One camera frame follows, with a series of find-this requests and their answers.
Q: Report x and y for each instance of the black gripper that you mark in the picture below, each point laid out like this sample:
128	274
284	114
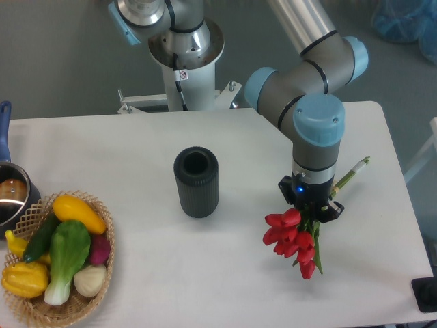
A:
299	194

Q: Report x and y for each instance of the red tulip bouquet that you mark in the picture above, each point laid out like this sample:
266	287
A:
294	233

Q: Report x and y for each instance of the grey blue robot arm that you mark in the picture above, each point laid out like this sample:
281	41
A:
300	103

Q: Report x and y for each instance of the dark ribbed cylindrical vase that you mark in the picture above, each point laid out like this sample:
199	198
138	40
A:
196	171

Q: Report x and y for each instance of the black device at edge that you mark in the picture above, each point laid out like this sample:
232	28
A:
425	293

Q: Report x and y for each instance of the blue plastic bag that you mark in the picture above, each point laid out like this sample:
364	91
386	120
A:
406	22

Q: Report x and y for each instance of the purple red onion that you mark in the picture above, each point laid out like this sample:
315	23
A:
100	250

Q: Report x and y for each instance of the white garlic bulb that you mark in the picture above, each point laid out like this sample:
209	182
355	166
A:
90	280

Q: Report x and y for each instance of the yellow squash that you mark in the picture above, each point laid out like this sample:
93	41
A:
68	207

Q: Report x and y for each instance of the green bok choy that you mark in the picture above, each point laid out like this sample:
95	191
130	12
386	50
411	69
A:
70	246

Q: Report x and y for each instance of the green cucumber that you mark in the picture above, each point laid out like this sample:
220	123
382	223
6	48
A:
40	242

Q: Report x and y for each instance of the yellow bell pepper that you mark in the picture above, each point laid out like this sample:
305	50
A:
26	280

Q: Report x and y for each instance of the small yellow banana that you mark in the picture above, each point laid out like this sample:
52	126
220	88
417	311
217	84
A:
17	246

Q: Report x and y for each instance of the woven bamboo basket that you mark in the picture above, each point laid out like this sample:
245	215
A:
35	312

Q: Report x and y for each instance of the white frame at right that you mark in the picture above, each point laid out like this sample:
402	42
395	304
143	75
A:
423	155

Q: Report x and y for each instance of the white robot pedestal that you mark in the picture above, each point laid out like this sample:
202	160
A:
188	65

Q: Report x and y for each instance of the blue handled saucepan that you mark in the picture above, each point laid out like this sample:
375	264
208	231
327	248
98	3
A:
18	193

